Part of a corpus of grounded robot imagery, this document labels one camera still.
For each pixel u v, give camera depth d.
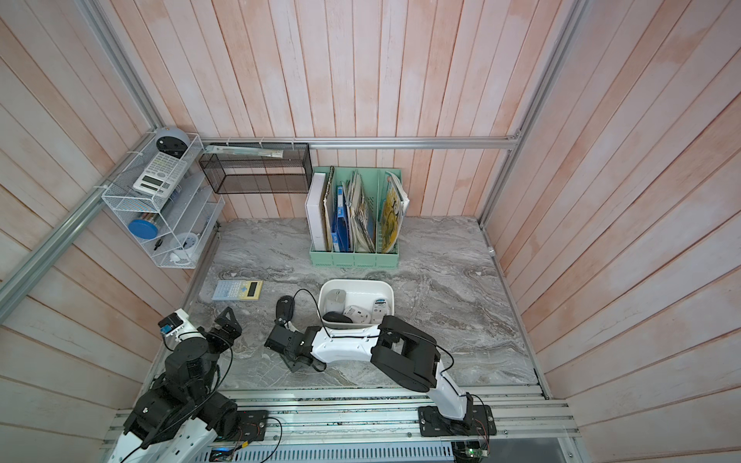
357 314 0.90
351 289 0.98
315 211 0.91
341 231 1.03
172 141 0.80
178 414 0.49
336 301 0.93
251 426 0.73
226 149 0.91
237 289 0.98
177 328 0.58
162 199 0.75
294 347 0.65
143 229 0.76
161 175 0.78
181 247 0.83
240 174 1.07
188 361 0.50
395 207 0.98
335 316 0.89
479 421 0.73
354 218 0.93
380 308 0.92
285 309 0.93
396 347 0.53
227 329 0.64
